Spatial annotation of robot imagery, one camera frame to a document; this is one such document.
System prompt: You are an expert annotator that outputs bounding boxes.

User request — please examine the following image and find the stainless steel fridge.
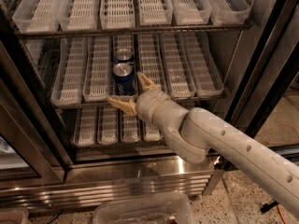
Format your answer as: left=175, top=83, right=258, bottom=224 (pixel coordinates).
left=0, top=0, right=298, bottom=213

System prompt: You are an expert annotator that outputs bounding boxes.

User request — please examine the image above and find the shelf tray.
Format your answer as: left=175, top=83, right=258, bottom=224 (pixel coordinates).
left=159, top=34, right=195, bottom=99
left=12, top=0, right=62, bottom=34
left=182, top=32, right=224, bottom=98
left=97, top=106, right=118, bottom=145
left=208, top=0, right=249, bottom=25
left=73, top=106, right=97, bottom=147
left=143, top=122, right=163, bottom=142
left=57, top=0, right=100, bottom=31
left=83, top=36, right=111, bottom=102
left=121, top=111, right=140, bottom=143
left=137, top=35, right=167, bottom=92
left=138, top=0, right=173, bottom=25
left=100, top=0, right=135, bottom=30
left=113, top=35, right=137, bottom=96
left=51, top=37, right=88, bottom=106
left=171, top=0, right=212, bottom=25

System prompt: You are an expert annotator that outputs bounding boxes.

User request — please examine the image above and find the black stand leg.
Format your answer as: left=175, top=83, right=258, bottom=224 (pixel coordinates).
left=260, top=201, right=278, bottom=214

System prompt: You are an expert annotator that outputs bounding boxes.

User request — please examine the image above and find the open fridge door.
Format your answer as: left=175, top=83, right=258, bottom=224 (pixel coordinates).
left=214, top=0, right=299, bottom=172

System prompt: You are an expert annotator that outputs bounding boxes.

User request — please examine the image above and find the clear container corner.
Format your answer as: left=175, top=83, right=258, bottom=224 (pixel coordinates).
left=0, top=208, right=32, bottom=224

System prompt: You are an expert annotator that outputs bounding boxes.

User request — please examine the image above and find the orange cable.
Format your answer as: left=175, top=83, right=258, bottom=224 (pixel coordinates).
left=276, top=203, right=288, bottom=224

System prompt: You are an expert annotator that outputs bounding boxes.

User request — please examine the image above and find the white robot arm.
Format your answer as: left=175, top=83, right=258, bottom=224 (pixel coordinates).
left=107, top=72, right=299, bottom=217

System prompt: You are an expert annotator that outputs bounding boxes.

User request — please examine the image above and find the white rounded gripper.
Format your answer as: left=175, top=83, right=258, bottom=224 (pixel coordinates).
left=107, top=72, right=170, bottom=123

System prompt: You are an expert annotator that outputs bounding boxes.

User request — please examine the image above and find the blue pepsi can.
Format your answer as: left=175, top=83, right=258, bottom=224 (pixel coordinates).
left=114, top=49, right=135, bottom=66
left=112, top=63, right=135, bottom=96

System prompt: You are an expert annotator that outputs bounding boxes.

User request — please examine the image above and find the clear plastic bin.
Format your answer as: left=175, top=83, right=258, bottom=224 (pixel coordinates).
left=93, top=192, right=195, bottom=224

